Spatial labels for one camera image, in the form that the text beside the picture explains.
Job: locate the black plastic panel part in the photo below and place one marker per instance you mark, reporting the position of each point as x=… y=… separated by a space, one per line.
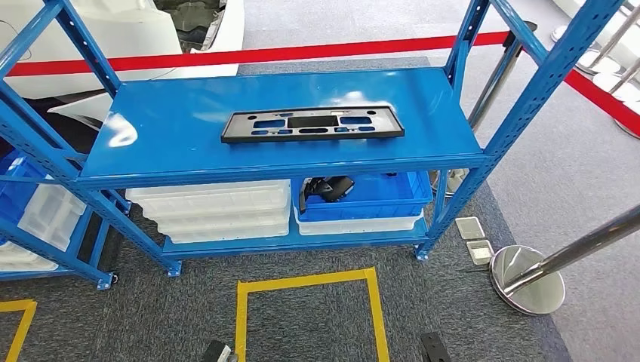
x=235 y=131

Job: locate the black curved plastic part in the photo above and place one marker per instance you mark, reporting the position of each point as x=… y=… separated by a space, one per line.
x=330 y=189

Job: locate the blue metal shelf rack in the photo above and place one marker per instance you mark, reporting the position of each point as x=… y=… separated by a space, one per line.
x=200 y=130
x=104 y=281

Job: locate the blue plastic bin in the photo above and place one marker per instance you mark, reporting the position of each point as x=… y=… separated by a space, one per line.
x=360 y=210
x=15 y=200

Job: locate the yellow floor tape square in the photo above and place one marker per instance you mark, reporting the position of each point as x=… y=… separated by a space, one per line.
x=300 y=284
x=25 y=325

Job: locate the red barrier belt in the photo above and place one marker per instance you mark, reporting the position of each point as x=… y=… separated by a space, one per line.
x=600 y=100
x=250 y=54

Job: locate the white car body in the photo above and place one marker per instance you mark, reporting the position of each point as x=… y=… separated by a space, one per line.
x=100 y=30

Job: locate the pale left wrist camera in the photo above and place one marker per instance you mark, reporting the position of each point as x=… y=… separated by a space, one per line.
x=230 y=357

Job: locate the chrome stanchion post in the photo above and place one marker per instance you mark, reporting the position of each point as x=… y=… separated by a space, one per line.
x=629 y=131
x=530 y=295
x=495 y=85
x=612 y=82
x=597 y=64
x=561 y=34

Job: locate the black left camera bracket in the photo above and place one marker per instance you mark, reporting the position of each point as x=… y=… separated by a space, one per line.
x=212 y=352

